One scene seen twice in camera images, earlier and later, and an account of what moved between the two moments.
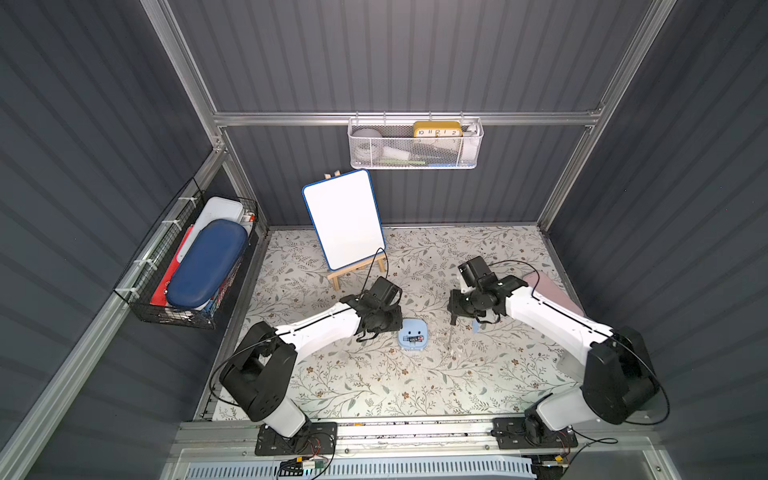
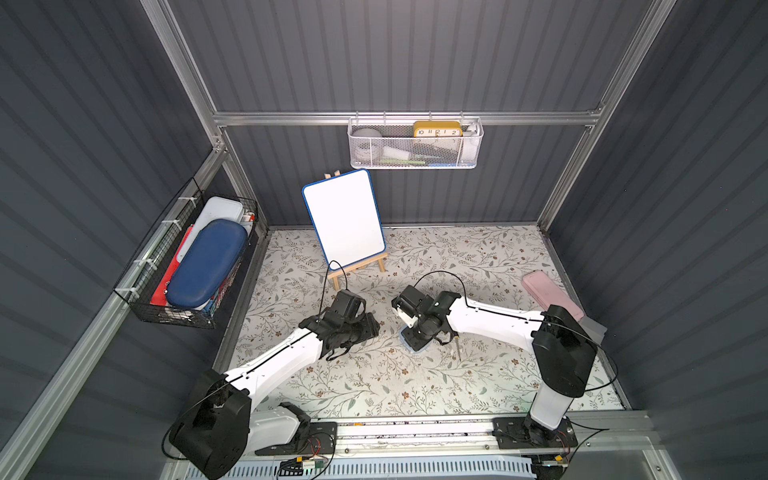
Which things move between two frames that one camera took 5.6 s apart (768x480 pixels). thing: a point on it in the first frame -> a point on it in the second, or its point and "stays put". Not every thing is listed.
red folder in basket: (160, 296) stays put
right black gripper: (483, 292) -> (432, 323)
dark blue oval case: (207, 263) stays put
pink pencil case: (549, 290) stays put
